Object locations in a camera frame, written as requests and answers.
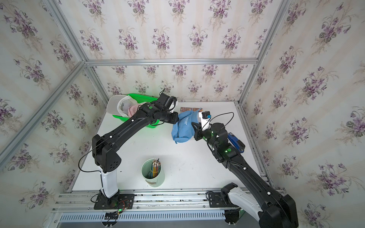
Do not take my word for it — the aluminium mounting rail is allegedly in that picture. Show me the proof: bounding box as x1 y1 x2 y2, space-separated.
51 188 221 212

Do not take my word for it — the green plastic basket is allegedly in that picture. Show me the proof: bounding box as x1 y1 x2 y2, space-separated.
107 94 157 122

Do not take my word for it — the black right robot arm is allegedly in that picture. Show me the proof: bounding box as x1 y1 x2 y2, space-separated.
192 123 299 228

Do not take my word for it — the white baseball cap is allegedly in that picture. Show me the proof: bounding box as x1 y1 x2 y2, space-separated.
106 95 138 117

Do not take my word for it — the light blue baseball cap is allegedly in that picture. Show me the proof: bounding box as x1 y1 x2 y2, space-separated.
171 109 200 144

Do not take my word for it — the red cigarette carton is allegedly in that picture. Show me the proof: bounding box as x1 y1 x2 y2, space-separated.
180 107 202 113

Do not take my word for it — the coloured pencils bundle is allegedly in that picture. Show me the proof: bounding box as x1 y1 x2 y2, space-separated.
148 159 161 179

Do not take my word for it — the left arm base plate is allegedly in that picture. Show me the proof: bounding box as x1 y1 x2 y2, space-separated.
94 192 135 210

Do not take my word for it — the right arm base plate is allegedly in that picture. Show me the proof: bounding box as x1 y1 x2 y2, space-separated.
205 191 239 208

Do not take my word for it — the green pencil cup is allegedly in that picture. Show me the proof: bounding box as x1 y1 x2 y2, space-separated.
141 158 165 188

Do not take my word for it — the pink baseball cap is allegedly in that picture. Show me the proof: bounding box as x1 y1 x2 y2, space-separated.
127 104 142 117

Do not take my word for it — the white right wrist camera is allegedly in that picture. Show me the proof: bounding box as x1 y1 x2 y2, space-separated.
199 111 212 131

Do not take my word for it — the blue stapler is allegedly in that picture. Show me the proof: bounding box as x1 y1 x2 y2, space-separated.
228 133 246 153

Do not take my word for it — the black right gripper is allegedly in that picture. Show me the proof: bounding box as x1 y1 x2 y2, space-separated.
191 120 219 152

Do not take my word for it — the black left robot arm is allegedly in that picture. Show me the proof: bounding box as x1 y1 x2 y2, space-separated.
92 92 179 199

